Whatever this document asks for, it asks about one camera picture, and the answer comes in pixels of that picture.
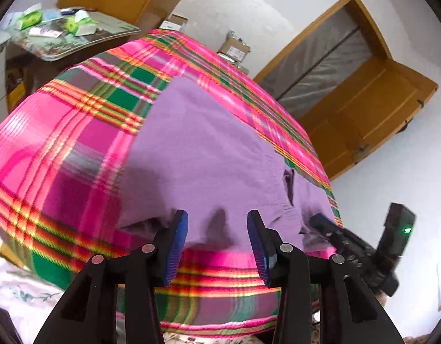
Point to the white carton box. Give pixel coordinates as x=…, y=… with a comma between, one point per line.
x=175, y=21

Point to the wooden door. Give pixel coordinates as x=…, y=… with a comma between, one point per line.
x=367, y=114

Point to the grey plastic sheet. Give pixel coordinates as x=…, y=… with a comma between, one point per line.
x=313, y=71

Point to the pale blue packet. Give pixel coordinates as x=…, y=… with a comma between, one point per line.
x=51, y=14

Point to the purple sweater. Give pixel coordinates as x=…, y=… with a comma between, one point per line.
x=206, y=150

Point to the pink plaid bed sheet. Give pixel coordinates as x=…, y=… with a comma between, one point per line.
x=63, y=150

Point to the wooden door frame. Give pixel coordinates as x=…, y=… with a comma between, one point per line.
x=313, y=31

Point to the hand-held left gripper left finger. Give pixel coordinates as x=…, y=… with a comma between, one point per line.
x=175, y=251

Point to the green tissue pack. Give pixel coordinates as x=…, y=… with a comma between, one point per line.
x=29, y=19
x=81, y=25

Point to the white floral quilt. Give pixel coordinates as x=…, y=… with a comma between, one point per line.
x=20, y=286

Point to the white tube box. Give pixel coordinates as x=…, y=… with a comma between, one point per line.
x=45, y=32

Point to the folding table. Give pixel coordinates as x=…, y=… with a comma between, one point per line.
x=106, y=30

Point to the yellow black object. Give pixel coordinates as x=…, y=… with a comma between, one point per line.
x=18, y=96

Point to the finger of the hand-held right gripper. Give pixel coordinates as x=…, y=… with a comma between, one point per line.
x=335, y=236

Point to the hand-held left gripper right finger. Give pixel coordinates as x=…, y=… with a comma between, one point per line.
x=261, y=254

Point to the taped cardboard box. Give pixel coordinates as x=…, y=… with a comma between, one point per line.
x=234, y=46

